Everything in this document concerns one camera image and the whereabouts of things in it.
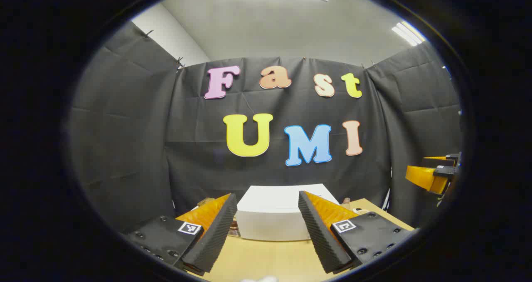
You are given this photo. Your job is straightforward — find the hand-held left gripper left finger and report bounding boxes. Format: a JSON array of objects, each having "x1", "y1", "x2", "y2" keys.
[{"x1": 123, "y1": 193, "x2": 238, "y2": 276}]

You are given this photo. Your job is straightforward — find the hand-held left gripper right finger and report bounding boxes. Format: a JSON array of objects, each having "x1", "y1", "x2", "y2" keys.
[{"x1": 298, "y1": 190, "x2": 416, "y2": 274}]

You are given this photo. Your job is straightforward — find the white microwave oven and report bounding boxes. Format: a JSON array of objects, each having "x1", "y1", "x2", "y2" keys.
[{"x1": 236, "y1": 184, "x2": 341, "y2": 242}]

